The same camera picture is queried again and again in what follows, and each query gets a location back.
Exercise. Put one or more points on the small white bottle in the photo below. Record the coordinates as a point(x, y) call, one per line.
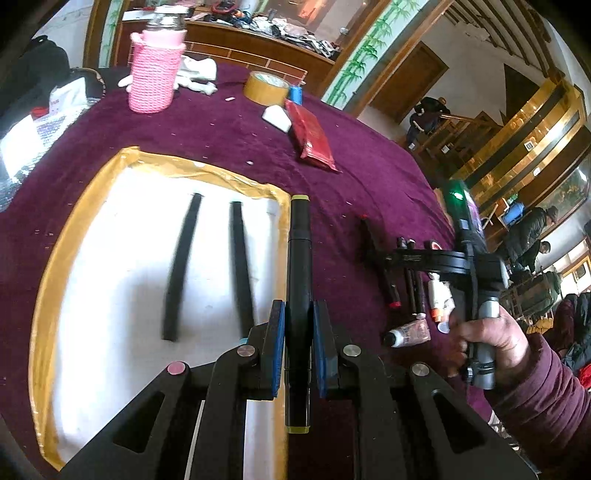
point(439, 295)

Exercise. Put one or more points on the gold display cabinet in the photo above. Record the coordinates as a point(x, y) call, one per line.
point(526, 138)

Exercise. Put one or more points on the maroon tablecloth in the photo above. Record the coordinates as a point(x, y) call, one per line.
point(207, 138)

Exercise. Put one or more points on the black marker with yellow caps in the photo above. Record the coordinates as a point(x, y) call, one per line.
point(299, 277)

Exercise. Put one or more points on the pink knit covered bottle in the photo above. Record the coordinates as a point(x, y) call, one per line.
point(154, 69)

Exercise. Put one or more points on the yellow tape roll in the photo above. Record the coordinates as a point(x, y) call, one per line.
point(265, 90)

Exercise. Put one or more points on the white tissue packet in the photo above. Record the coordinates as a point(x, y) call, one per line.
point(277, 117)

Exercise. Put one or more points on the bamboo painted arch frame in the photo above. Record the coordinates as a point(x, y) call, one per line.
point(364, 55)

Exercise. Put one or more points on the white paper with yellow tape border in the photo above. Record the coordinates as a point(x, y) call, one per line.
point(129, 258)

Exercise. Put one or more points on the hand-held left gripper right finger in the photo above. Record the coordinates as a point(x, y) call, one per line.
point(319, 350)

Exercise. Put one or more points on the pink white tube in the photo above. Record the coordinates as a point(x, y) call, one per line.
point(411, 332)

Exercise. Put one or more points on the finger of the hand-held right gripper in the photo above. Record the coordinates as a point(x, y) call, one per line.
point(429, 267)

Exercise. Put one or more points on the black bag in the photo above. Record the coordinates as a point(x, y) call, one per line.
point(27, 78)

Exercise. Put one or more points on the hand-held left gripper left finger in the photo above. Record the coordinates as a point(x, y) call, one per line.
point(277, 350)

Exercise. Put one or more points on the red foil packet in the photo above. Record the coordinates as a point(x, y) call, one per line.
point(311, 134)

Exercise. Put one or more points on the wooden counter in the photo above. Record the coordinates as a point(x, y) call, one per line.
point(240, 41)

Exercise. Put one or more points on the printed plastic packet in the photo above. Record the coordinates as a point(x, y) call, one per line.
point(27, 143)

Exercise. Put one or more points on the wooden stair railing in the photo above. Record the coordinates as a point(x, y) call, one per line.
point(457, 134)

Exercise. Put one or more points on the white gloves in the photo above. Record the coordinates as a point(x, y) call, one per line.
point(198, 74)

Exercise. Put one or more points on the brown wooden door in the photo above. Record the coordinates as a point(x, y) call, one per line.
point(406, 83)

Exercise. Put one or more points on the small blue cylinder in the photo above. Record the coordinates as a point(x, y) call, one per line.
point(295, 94)

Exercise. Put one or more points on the person's right hand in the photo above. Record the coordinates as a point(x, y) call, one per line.
point(508, 341)

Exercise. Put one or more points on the person's right forearm maroon sleeve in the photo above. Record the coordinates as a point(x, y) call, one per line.
point(549, 406)

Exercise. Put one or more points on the white round cap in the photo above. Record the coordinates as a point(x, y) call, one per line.
point(443, 326)

